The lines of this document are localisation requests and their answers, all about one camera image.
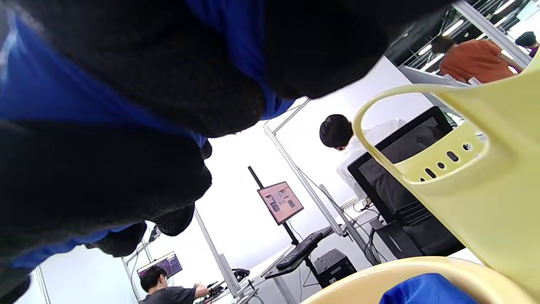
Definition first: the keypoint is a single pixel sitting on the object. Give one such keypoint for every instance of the silver aluminium frame post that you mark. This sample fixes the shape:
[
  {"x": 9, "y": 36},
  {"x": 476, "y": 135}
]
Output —
[
  {"x": 217, "y": 253},
  {"x": 348, "y": 223},
  {"x": 303, "y": 177}
]

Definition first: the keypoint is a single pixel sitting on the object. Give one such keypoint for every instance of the yellow perforated basket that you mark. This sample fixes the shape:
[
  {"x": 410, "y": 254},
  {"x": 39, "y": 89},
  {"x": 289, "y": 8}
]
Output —
[{"x": 485, "y": 211}]

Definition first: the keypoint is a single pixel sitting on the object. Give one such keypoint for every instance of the black keyboard tray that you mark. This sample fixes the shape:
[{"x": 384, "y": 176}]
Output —
[{"x": 278, "y": 273}]

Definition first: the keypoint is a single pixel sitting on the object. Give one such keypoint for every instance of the black keyboard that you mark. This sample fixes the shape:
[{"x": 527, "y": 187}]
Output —
[{"x": 299, "y": 251}]

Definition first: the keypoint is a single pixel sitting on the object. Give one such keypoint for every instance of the small monitor on stand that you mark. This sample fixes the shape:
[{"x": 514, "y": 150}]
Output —
[{"x": 291, "y": 234}]

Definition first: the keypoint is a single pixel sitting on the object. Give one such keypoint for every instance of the black computer tower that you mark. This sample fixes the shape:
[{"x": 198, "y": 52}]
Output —
[{"x": 335, "y": 268}]

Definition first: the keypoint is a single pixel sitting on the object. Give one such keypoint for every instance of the person's right hand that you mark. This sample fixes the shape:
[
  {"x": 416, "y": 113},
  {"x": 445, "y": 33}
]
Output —
[{"x": 147, "y": 55}]

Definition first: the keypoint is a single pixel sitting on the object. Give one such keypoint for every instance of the computer monitor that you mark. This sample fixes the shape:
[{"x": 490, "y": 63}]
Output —
[
  {"x": 280, "y": 202},
  {"x": 164, "y": 264}
]

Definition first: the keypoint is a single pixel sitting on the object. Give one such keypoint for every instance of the black mesh office chair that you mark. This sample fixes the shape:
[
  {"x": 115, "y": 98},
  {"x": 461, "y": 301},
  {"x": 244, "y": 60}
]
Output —
[{"x": 379, "y": 185}]

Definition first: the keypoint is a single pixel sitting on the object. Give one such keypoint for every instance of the blue t-shirt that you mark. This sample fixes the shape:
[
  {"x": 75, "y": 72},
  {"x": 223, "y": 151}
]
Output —
[
  {"x": 426, "y": 291},
  {"x": 63, "y": 93}
]

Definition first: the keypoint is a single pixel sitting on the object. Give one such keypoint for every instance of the black headset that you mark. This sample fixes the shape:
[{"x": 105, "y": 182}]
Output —
[{"x": 240, "y": 274}]

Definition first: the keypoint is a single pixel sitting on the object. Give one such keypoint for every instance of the yellow plastic basin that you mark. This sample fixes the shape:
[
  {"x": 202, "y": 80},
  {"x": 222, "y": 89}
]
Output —
[{"x": 358, "y": 283}]

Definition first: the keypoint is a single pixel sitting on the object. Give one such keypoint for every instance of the person's left hand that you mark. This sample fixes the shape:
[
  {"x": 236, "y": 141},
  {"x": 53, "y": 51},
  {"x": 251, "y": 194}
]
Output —
[{"x": 105, "y": 181}]

